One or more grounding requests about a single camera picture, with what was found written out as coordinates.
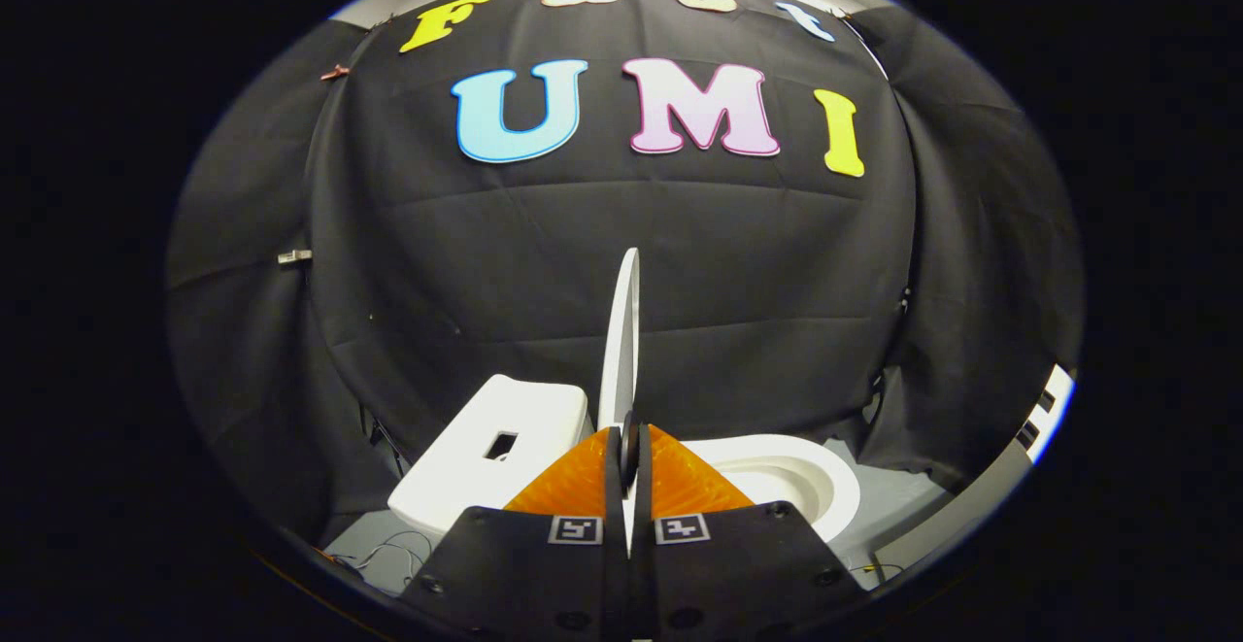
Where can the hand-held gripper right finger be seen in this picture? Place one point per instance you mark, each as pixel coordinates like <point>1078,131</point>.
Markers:
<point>738,574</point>

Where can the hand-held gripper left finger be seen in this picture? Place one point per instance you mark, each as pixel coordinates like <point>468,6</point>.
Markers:
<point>524,574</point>

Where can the white toilet lid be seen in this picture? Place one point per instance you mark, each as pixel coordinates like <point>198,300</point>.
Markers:
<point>621,351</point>

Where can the white toilet body with tank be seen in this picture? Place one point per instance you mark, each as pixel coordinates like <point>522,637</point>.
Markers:
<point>466,467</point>

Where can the black backdrop cloth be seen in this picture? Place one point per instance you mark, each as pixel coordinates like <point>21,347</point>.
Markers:
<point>505,263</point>

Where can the white panel with black squares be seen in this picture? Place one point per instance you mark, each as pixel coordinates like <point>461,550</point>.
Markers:
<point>1049,409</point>

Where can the small metal clip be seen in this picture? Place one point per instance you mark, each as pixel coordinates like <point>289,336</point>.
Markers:
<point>294,256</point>

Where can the small red clip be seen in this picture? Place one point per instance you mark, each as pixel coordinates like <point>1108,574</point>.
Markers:
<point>335,71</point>

